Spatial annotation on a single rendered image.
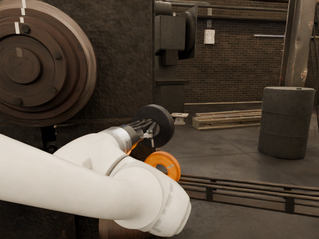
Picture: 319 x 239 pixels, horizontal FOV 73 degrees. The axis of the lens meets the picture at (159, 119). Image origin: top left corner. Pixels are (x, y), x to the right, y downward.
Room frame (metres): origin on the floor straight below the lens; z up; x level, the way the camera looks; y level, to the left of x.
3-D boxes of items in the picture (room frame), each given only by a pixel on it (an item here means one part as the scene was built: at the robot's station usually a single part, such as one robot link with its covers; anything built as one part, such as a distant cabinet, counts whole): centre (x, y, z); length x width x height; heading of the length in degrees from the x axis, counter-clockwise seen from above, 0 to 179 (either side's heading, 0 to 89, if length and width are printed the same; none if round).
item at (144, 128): (0.66, 0.05, 0.92); 0.11 x 0.01 x 0.04; 154
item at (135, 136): (0.60, 0.09, 0.92); 0.09 x 0.08 x 0.07; 156
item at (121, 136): (0.53, 0.12, 0.91); 0.09 x 0.06 x 0.09; 66
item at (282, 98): (2.86, -1.69, 0.45); 0.59 x 0.59 x 0.89
